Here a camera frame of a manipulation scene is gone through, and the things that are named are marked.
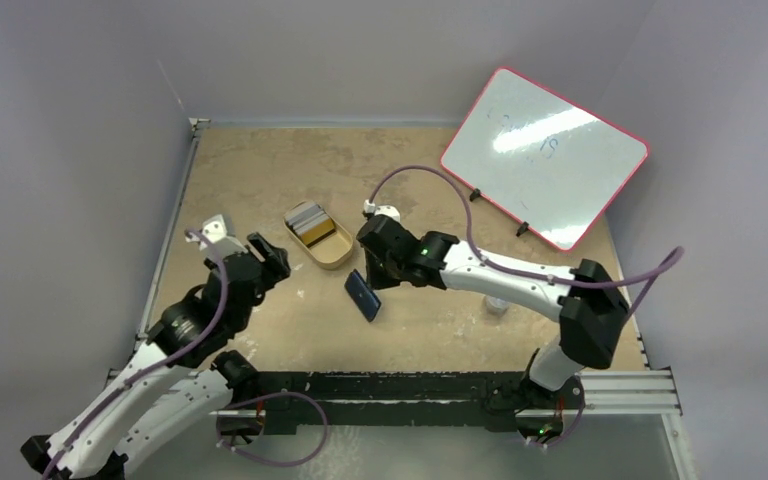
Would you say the navy blue leather card holder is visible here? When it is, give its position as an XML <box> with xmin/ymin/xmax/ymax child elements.
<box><xmin>344</xmin><ymin>269</ymin><xmax>382</xmax><ymax>322</ymax></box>

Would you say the beige oval plastic tray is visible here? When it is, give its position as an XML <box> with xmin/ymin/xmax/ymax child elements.
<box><xmin>282</xmin><ymin>205</ymin><xmax>354</xmax><ymax>270</ymax></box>

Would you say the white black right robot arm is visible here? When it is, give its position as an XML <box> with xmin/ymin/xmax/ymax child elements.
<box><xmin>356</xmin><ymin>215</ymin><xmax>630</xmax><ymax>407</ymax></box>

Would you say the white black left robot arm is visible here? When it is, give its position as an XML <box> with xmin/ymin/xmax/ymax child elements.
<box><xmin>20</xmin><ymin>220</ymin><xmax>291</xmax><ymax>479</ymax></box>

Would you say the stack of credit cards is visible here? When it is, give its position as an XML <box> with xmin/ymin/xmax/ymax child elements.
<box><xmin>284</xmin><ymin>201</ymin><xmax>336</xmax><ymax>246</ymax></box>

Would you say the clear jar of paper clips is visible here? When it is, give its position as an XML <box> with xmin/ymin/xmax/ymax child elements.
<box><xmin>484</xmin><ymin>296</ymin><xmax>510</xmax><ymax>316</ymax></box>

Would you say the red framed whiteboard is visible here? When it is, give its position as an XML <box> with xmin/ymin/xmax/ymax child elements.
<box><xmin>440</xmin><ymin>67</ymin><xmax>649</xmax><ymax>251</ymax></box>

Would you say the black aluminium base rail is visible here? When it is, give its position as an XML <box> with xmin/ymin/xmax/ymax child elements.
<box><xmin>193</xmin><ymin>349</ymin><xmax>683</xmax><ymax>437</ymax></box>

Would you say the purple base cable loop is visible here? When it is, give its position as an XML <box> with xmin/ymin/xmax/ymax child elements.
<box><xmin>215</xmin><ymin>389</ymin><xmax>328</xmax><ymax>468</ymax></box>

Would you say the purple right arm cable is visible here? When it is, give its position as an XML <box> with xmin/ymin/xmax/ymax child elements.
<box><xmin>365</xmin><ymin>164</ymin><xmax>685</xmax><ymax>326</ymax></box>

